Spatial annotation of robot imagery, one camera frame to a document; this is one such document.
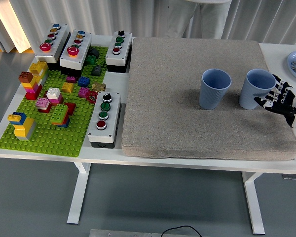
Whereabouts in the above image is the green orange blue brick stack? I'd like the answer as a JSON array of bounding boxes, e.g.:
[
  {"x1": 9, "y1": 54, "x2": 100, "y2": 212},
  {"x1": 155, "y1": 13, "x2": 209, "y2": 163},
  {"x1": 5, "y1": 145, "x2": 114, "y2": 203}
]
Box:
[{"x1": 50, "y1": 104, "x2": 71, "y2": 128}]

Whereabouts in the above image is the person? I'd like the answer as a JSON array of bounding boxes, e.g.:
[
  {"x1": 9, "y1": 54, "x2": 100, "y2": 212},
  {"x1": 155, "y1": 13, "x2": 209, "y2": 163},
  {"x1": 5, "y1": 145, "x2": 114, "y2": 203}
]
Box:
[{"x1": 166, "y1": 0, "x2": 232, "y2": 40}]

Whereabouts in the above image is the yellow white brick stack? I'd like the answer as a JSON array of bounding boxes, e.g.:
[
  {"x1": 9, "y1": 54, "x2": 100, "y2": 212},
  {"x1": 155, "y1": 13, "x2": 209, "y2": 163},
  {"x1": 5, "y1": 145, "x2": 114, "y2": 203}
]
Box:
[{"x1": 29, "y1": 61, "x2": 49, "y2": 86}]

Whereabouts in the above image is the black cable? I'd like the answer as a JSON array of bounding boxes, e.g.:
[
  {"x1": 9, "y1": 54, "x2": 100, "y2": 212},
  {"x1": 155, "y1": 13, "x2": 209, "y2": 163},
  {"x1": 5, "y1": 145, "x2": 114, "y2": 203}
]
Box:
[{"x1": 161, "y1": 225, "x2": 202, "y2": 237}]

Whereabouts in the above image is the five-button control box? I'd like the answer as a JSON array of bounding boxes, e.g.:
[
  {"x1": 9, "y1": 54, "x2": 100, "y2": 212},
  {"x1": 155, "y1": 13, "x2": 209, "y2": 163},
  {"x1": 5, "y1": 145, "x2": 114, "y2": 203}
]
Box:
[
  {"x1": 60, "y1": 29, "x2": 92, "y2": 76},
  {"x1": 34, "y1": 23, "x2": 72, "y2": 72}
]

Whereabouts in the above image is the blue yellow grey brick stack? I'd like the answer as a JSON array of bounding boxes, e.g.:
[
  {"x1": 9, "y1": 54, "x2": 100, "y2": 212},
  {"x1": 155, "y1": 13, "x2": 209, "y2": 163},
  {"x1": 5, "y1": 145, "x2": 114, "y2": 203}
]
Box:
[{"x1": 7, "y1": 112, "x2": 37, "y2": 142}]

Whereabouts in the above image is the pink white red brick stack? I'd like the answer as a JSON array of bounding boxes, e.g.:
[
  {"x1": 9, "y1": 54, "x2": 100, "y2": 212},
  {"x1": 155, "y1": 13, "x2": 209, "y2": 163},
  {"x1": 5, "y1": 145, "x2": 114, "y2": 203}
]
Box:
[{"x1": 35, "y1": 97, "x2": 52, "y2": 114}]

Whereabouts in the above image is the white curtain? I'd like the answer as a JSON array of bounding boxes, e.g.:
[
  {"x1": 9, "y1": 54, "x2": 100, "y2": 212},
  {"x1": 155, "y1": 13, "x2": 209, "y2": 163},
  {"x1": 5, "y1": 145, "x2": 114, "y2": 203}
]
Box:
[{"x1": 0, "y1": 0, "x2": 296, "y2": 54}]

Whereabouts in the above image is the dark green brick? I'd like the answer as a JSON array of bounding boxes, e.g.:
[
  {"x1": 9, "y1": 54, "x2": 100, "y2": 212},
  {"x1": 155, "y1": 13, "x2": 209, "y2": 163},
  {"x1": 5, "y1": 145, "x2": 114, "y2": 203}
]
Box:
[{"x1": 85, "y1": 55, "x2": 98, "y2": 66}]

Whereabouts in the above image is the four-button control box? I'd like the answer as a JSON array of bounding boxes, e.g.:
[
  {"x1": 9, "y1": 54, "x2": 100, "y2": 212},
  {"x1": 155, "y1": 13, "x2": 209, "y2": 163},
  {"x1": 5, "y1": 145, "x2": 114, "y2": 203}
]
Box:
[
  {"x1": 87, "y1": 91, "x2": 122, "y2": 149},
  {"x1": 105, "y1": 30, "x2": 133, "y2": 74}
]

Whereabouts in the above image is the green studded baseplate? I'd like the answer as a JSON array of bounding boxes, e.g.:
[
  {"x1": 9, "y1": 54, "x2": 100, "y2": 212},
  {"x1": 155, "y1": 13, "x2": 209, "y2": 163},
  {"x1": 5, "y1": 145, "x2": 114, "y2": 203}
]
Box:
[{"x1": 0, "y1": 45, "x2": 109, "y2": 158}]

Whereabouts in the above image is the brown yellow pink red brick tower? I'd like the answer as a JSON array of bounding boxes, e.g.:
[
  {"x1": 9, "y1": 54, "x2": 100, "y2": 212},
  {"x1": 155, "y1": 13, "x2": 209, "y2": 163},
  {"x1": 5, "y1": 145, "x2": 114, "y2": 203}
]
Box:
[{"x1": 18, "y1": 71, "x2": 43, "y2": 101}]

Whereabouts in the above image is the blue ribbed cup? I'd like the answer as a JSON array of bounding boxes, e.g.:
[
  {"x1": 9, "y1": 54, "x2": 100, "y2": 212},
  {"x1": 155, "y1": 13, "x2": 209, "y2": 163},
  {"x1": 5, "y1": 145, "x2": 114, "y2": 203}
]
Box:
[
  {"x1": 199, "y1": 68, "x2": 232, "y2": 111},
  {"x1": 238, "y1": 68, "x2": 276, "y2": 110}
]

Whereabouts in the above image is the white table leg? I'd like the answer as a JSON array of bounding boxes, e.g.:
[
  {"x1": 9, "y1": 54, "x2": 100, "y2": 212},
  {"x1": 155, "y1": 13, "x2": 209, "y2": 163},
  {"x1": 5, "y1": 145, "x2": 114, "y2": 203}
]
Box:
[
  {"x1": 67, "y1": 162, "x2": 91, "y2": 225},
  {"x1": 241, "y1": 172, "x2": 266, "y2": 235}
]

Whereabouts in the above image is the dark grey round part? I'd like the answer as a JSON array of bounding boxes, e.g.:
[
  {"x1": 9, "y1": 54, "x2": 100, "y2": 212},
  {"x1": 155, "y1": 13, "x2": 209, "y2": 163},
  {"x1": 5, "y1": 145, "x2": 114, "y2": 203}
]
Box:
[{"x1": 88, "y1": 47, "x2": 101, "y2": 59}]

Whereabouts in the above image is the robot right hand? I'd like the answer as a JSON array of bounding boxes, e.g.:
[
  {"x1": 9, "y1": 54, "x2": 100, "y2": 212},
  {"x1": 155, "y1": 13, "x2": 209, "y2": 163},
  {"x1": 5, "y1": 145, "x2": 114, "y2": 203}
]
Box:
[{"x1": 253, "y1": 74, "x2": 296, "y2": 129}]

